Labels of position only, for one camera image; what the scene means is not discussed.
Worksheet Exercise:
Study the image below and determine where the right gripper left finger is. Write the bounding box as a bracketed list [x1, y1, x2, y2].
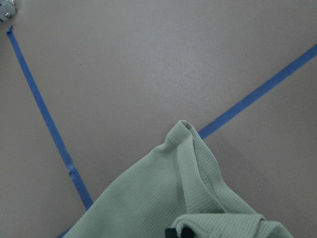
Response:
[165, 228, 178, 238]

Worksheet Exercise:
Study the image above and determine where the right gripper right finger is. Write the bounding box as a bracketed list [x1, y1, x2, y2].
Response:
[181, 228, 193, 238]

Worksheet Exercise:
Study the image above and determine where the olive green long-sleeve shirt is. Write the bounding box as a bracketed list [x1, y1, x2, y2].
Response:
[66, 120, 291, 238]

